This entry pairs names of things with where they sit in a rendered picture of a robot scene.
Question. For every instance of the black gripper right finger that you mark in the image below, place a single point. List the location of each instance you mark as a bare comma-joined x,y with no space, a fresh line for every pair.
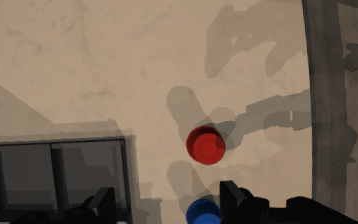
256,210

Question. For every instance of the blue plug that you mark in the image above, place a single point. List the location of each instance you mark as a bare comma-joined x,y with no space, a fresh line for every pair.
203,211

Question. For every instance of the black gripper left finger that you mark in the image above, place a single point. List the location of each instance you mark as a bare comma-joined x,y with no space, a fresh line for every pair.
103,203

